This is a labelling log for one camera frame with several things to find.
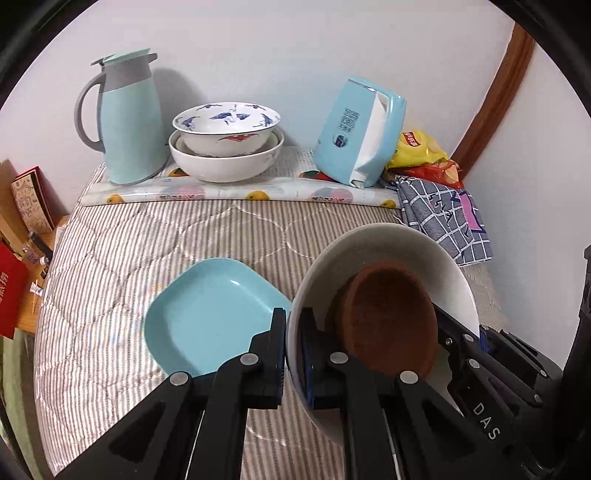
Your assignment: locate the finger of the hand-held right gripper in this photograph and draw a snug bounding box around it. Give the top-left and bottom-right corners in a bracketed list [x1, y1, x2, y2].
[434, 305, 543, 409]
[480, 325, 561, 379]

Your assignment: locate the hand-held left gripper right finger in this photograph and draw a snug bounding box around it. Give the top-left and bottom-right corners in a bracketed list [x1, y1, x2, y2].
[298, 307, 467, 480]

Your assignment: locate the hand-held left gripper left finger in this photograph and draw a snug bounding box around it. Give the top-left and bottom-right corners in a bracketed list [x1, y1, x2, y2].
[55, 307, 288, 480]

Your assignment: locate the brown wooden bowl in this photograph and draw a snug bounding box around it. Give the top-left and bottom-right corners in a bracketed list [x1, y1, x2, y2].
[332, 261, 439, 377]

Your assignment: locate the light blue square plate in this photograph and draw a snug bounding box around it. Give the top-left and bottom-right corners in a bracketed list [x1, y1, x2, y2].
[144, 257, 294, 377]

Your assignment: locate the plain white bowl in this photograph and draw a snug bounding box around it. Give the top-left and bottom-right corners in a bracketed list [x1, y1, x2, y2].
[285, 223, 481, 444]

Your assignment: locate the grey checked cloth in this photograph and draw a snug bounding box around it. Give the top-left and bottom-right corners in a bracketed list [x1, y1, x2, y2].
[397, 178, 494, 265]

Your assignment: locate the fruit printed plastic tablecloth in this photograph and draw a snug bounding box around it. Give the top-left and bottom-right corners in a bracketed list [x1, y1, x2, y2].
[78, 148, 402, 210]

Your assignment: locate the striped quilt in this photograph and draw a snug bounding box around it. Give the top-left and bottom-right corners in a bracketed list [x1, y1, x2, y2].
[28, 161, 509, 480]

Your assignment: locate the yellow chips bag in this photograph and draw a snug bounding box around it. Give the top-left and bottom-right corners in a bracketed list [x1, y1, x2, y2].
[387, 129, 448, 169]

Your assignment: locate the large white bowl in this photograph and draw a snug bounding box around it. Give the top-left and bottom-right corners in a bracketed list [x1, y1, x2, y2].
[168, 130, 284, 183]

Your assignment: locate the small white plate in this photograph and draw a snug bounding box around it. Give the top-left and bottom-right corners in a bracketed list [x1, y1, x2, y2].
[177, 129, 283, 158]

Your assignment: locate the blue crane printed bowl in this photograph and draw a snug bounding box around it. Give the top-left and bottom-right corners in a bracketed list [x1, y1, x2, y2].
[172, 102, 281, 157]

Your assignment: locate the light blue tissue box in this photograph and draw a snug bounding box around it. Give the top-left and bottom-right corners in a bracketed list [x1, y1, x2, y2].
[314, 76, 408, 188]

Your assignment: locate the green cloth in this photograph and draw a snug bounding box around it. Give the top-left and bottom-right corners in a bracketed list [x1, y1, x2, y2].
[0, 332, 34, 462]

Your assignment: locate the small dark bottle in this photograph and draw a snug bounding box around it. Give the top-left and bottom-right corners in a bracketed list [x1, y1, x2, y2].
[28, 231, 54, 265]

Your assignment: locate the red packet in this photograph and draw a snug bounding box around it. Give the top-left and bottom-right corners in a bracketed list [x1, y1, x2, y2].
[0, 242, 31, 340]

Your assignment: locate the light blue thermos jug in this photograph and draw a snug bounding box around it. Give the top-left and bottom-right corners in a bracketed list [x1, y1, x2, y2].
[75, 48, 169, 185]

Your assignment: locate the brown patterned box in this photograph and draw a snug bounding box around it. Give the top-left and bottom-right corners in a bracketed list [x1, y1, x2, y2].
[11, 166, 56, 234]

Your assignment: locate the wooden side table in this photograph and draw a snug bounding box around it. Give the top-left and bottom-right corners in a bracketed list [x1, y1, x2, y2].
[0, 159, 70, 333]

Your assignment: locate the brown wooden door frame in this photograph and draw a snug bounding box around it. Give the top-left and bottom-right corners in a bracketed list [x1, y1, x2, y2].
[450, 23, 536, 183]

